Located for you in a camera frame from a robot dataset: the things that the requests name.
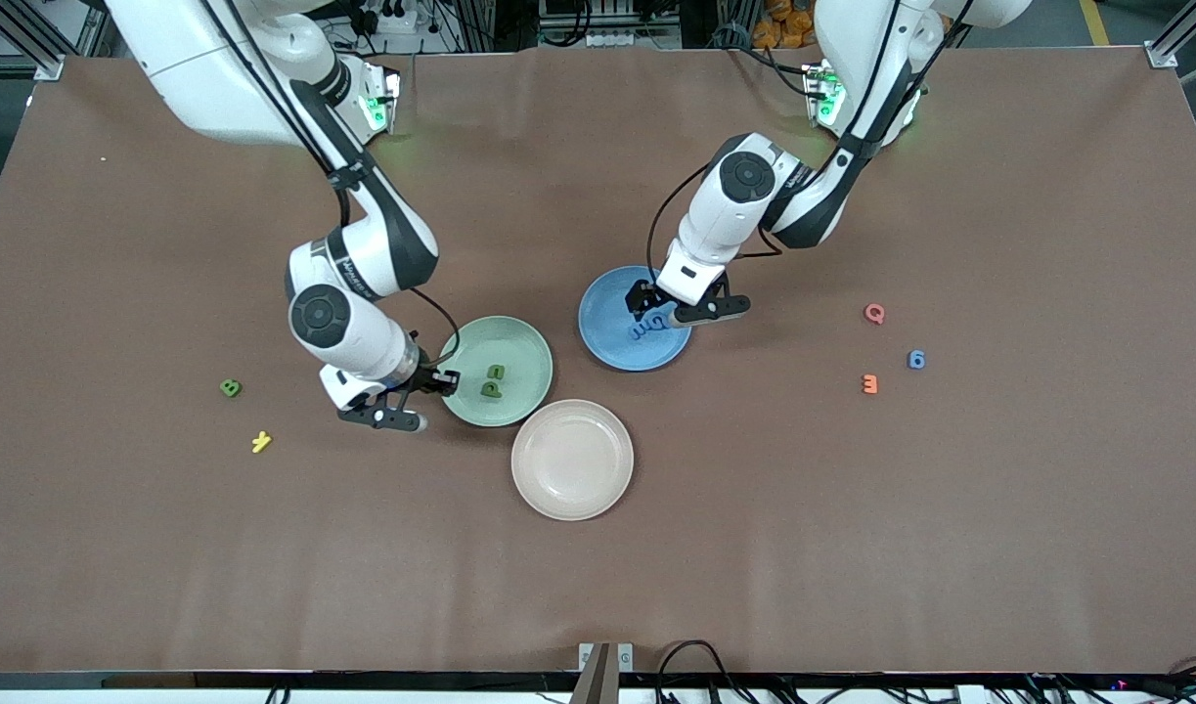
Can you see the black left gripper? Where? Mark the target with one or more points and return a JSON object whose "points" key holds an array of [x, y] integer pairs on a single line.
{"points": [[642, 297]]}

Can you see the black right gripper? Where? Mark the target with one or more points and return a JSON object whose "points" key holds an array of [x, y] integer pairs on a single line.
{"points": [[424, 377]]}

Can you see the blue foam letter G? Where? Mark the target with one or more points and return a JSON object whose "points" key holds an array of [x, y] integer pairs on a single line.
{"points": [[654, 326]]}

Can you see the blue foam letter M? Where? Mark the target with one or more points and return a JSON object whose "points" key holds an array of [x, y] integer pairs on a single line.
{"points": [[640, 333]]}

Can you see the green foam letter P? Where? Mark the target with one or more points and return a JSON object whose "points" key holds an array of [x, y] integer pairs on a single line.
{"points": [[490, 390]]}

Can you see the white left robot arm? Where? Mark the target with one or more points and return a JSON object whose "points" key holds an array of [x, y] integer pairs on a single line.
{"points": [[715, 235]]}

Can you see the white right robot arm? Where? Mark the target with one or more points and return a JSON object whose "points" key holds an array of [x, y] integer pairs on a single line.
{"points": [[363, 342]]}

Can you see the blue plate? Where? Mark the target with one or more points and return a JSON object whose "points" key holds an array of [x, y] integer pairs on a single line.
{"points": [[607, 332]]}

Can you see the green plate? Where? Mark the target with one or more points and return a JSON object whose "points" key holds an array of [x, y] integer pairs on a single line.
{"points": [[524, 401]]}

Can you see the beige plate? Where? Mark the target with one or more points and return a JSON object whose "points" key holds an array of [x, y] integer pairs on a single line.
{"points": [[572, 460]]}

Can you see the yellow foam letter K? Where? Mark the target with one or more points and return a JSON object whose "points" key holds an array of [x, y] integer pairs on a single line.
{"points": [[262, 442]]}

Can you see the green foam letter B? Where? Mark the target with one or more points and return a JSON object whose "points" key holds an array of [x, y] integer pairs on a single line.
{"points": [[230, 388]]}

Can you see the pink foam letter Q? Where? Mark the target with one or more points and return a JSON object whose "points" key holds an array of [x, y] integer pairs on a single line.
{"points": [[868, 313]]}

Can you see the matte table cover sheet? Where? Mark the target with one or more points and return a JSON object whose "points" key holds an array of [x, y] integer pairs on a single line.
{"points": [[598, 587]]}

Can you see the bag of orange fruit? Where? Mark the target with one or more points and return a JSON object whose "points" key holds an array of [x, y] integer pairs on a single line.
{"points": [[788, 24]]}

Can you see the white power strip with plugs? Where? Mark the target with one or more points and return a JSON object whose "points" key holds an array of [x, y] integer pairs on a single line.
{"points": [[394, 20]]}

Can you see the black table edge rail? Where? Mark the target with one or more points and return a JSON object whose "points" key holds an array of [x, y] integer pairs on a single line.
{"points": [[363, 680]]}

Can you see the metal bracket with post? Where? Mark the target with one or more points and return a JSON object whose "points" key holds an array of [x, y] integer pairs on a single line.
{"points": [[625, 657]]}

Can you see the aluminium frame post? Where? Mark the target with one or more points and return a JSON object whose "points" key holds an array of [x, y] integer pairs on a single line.
{"points": [[1170, 47], [1, 66]]}

